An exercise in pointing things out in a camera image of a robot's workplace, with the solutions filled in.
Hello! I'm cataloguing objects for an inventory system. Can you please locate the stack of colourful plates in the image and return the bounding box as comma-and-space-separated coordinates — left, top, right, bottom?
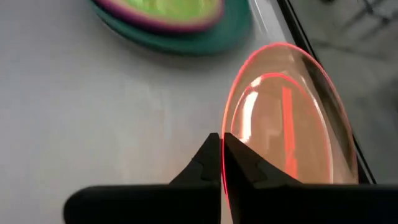
88, 0, 252, 57

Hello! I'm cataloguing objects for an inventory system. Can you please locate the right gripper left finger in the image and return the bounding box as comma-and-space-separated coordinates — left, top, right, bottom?
63, 133, 222, 224

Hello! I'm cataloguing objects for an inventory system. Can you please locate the transparent red plastic plate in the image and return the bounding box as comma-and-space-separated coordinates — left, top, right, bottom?
221, 42, 359, 208

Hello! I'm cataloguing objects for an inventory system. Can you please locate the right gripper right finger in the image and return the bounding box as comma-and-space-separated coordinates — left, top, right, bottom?
223, 133, 398, 224

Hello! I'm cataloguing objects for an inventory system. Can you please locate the green plastic plate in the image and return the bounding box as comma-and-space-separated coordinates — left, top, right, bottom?
116, 0, 220, 21

